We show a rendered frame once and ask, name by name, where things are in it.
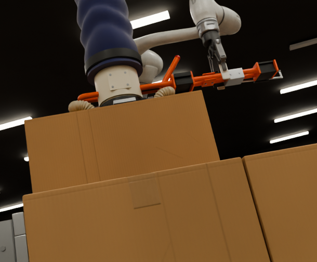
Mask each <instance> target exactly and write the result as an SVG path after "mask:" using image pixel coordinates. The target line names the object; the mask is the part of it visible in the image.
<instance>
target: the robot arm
mask: <svg viewBox="0 0 317 262"><path fill-rule="evenodd" d="M189 5H190V12H191V16H192V19H193V22H194V23H195V25H196V27H193V28H187V29H180V30H172V31H165V32H158V33H153V34H149V35H146V36H143V37H140V38H136V39H134V41H135V43H136V45H137V48H138V53H139V54H140V56H141V60H142V66H143V67H142V68H143V72H142V74H141V75H140V76H139V78H138V79H139V83H140V85H144V84H151V83H152V82H153V80H154V78H155V76H157V75H158V74H160V72H161V71H162V68H163V60H162V58H161V57H160V56H159V55H158V54H156V53H155V52H153V51H151V50H149V49H150V48H152V47H155V46H159V45H164V44H170V43H175V42H181V41H187V40H192V39H196V38H200V39H202V42H203V45H204V47H206V48H208V49H209V50H208V53H209V55H207V57H208V60H209V64H210V69H211V72H214V73H215V74H217V73H219V68H220V72H221V75H222V79H223V80H229V79H230V75H229V71H228V68H227V64H226V60H225V59H227V57H226V54H225V52H224V49H223V47H222V44H221V39H220V36H222V35H231V34H235V33H237V32H238V31H239V29H240V28H241V20H240V16H239V15H238V14H237V13H236V12H234V11H233V10H231V9H229V8H227V7H224V6H220V5H218V4H217V3H216V2H215V1H214V0H189ZM218 64H219V65H218Z"/></svg>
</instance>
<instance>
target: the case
mask: <svg viewBox="0 0 317 262"><path fill-rule="evenodd" d="M24 126H25V135H26V140H27V149H28V158H29V167H30V175H31V184H32V192H33V193H38V192H44V191H49V190H56V189H61V188H67V187H73V186H79V185H84V184H90V183H94V182H100V181H106V180H111V179H118V178H123V177H129V176H135V175H141V174H146V173H152V172H158V171H164V170H168V169H173V168H180V167H185V166H191V165H197V164H203V163H208V162H214V161H220V158H219V154H218V150H217V146H216V143H215V139H214V134H213V131H212V127H211V124H210V120H209V116H208V113H207V109H206V104H205V101H204V97H203V93H202V90H197V91H191V92H187V93H181V94H175V95H169V96H163V97H157V98H151V99H145V100H139V101H133V102H127V103H121V104H115V105H111V106H105V107H99V108H93V109H87V110H80V111H75V112H69V113H63V114H57V115H51V116H45V117H38V118H34V119H29V120H24Z"/></svg>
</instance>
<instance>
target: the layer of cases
mask: <svg viewBox="0 0 317 262"><path fill-rule="evenodd" d="M22 201H23V210H24V220H25V229H26V234H27V243H28V252H29V261H30V262H317V143H315V144H311V145H306V146H300V147H294V148H288V149H282V150H276V151H271V152H265V153H259V154H253V155H247V156H244V157H243V158H242V159H241V158H240V157H238V158H232V159H226V160H220V161H214V162H208V163H203V164H197V165H191V166H185V167H180V168H173V169H168V170H164V171H158V172H152V173H146V174H141V175H135V176H129V177H123V178H118V179H111V180H106V181H100V182H94V183H90V184H84V185H79V186H73V187H67V188H61V189H56V190H49V191H44V192H38V193H32V194H26V195H23V197H22Z"/></svg>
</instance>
